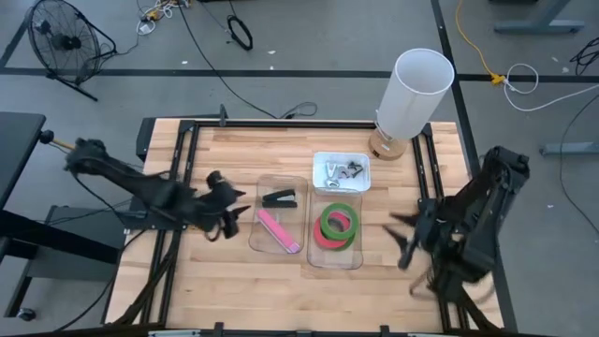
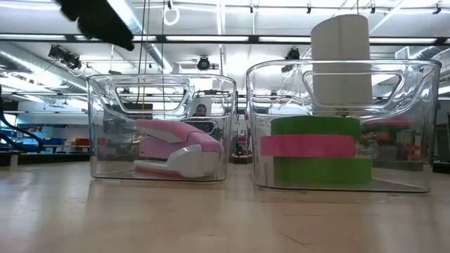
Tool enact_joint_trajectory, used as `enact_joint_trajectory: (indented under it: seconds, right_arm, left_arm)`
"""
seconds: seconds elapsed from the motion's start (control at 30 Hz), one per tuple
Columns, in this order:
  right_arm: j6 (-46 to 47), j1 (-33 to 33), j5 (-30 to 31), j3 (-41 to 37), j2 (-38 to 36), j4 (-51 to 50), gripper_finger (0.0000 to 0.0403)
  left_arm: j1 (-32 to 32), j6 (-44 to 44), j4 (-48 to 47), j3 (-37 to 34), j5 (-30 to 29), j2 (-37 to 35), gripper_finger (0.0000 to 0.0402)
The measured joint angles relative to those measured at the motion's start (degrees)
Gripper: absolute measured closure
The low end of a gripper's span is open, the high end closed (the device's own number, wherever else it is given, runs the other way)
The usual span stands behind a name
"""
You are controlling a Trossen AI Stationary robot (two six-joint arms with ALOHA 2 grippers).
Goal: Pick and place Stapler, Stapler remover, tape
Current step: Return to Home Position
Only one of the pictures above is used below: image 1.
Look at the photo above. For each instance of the clear plastic bin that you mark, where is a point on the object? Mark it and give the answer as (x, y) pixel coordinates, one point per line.
(262, 239)
(334, 261)

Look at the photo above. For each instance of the pink stapler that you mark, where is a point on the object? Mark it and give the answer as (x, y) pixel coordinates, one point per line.
(278, 231)

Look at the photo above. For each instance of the grey floor plate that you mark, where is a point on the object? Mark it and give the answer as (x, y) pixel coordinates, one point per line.
(70, 273)

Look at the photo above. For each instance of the grey desk leg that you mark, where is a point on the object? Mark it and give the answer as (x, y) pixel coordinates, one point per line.
(538, 25)

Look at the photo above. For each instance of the grey desk foot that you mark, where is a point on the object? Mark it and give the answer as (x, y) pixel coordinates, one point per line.
(571, 149)

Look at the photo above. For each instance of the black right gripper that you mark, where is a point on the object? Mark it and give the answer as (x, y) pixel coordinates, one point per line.
(430, 227)

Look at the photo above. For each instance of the black desk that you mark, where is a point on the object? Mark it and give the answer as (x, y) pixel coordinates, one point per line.
(18, 150)

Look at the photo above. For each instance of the red tape roll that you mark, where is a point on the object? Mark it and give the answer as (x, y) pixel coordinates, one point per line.
(318, 239)

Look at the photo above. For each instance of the black stapler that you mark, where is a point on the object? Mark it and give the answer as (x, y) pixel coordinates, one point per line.
(281, 194)

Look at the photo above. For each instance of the black floor fan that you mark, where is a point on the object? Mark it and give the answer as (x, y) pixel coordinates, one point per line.
(63, 42)

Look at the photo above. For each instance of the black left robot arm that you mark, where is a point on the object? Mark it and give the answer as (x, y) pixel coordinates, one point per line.
(140, 185)

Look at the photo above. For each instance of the white plastic bin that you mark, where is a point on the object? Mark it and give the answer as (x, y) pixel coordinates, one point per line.
(362, 185)

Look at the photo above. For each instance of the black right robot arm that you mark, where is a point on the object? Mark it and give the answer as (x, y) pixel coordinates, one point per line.
(486, 206)

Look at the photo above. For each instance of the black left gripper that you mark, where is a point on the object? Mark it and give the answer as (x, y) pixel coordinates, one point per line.
(217, 201)

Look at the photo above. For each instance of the black round knob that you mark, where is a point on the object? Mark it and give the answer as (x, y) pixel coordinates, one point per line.
(46, 136)

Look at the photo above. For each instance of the white shade table lamp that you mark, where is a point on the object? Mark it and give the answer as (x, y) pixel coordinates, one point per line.
(412, 93)

